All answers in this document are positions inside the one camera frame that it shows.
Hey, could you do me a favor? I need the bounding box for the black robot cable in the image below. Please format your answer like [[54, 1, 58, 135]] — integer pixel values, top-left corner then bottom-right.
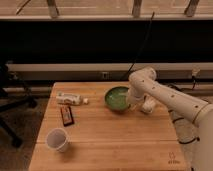
[[166, 83, 201, 145]]

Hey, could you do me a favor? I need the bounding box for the black office chair base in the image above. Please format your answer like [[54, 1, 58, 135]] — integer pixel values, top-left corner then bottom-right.
[[0, 63, 38, 149]]

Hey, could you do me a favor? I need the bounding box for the brown chocolate bar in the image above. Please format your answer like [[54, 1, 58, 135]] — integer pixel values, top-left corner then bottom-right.
[[60, 106, 74, 126]]

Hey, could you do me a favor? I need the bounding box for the green ceramic bowl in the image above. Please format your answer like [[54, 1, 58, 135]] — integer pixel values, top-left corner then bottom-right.
[[104, 86, 129, 111]]

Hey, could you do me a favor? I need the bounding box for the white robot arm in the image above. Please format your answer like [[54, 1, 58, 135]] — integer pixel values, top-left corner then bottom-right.
[[126, 67, 213, 171]]

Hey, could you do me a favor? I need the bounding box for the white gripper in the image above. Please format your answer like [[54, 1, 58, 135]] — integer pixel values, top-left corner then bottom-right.
[[126, 89, 144, 108]]

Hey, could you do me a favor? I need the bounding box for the white plastic cup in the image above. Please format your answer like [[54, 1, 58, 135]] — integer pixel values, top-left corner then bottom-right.
[[45, 128, 69, 152]]

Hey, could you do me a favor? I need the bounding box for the white baseboard heater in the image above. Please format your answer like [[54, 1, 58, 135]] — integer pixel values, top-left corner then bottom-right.
[[8, 62, 213, 80]]

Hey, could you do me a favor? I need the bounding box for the white tube with cap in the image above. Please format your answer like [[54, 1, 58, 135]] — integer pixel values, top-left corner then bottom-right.
[[56, 92, 89, 106]]

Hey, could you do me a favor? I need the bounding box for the white crumpled packet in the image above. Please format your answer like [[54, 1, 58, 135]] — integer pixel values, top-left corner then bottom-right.
[[141, 99, 156, 114]]

